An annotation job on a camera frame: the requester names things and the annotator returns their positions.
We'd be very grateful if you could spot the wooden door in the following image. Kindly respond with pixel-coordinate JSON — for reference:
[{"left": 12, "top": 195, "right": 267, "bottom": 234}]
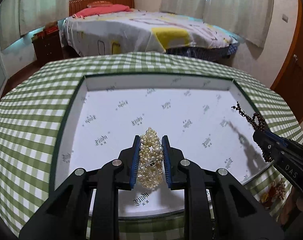
[{"left": 271, "top": 0, "right": 303, "bottom": 123}]

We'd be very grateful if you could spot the white curtain right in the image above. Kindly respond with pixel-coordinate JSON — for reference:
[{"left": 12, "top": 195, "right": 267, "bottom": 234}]
[{"left": 160, "top": 0, "right": 274, "bottom": 48}]

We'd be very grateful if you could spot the dark wooden nightstand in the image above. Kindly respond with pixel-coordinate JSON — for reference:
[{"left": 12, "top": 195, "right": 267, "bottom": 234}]
[{"left": 32, "top": 31, "right": 64, "bottom": 65}]

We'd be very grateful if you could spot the white curtain left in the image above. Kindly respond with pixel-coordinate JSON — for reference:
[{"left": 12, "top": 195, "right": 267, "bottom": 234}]
[{"left": 0, "top": 0, "right": 68, "bottom": 50}]

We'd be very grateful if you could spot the red knot gold charm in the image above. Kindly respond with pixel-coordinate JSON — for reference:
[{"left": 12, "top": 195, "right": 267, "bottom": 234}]
[{"left": 260, "top": 178, "right": 286, "bottom": 210}]

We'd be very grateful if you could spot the wooden headboard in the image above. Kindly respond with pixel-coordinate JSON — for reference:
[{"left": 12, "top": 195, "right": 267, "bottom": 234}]
[{"left": 69, "top": 0, "right": 135, "bottom": 16}]

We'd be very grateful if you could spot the green checkered tablecloth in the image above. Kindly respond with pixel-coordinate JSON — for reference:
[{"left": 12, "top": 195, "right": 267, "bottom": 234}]
[{"left": 0, "top": 52, "right": 303, "bottom": 237}]

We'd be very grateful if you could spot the white curtain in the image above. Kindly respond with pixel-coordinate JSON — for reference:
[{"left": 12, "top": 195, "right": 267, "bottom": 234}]
[
  {"left": 160, "top": 0, "right": 274, "bottom": 48},
  {"left": 0, "top": 0, "right": 68, "bottom": 50}
]

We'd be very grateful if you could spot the green jewelry box tray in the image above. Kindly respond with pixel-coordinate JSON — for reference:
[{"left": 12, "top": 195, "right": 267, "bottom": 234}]
[{"left": 49, "top": 74, "right": 269, "bottom": 219}]

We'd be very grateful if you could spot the white pearl bracelet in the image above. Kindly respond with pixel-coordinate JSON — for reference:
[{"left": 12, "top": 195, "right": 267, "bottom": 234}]
[{"left": 137, "top": 127, "right": 165, "bottom": 190}]

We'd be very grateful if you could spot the dark red bead bracelet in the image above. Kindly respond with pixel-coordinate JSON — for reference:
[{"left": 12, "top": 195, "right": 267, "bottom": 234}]
[{"left": 231, "top": 101, "right": 274, "bottom": 163}]

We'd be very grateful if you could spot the red box on nightstand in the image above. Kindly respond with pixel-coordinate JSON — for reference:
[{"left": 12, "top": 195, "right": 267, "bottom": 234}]
[{"left": 43, "top": 21, "right": 59, "bottom": 35}]

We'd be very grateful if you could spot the bed with patterned cover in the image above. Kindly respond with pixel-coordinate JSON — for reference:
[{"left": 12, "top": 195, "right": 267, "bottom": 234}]
[{"left": 62, "top": 10, "right": 241, "bottom": 60}]

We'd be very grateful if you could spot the pink pillow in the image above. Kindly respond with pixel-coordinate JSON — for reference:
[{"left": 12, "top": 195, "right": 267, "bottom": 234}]
[{"left": 72, "top": 3, "right": 132, "bottom": 18}]

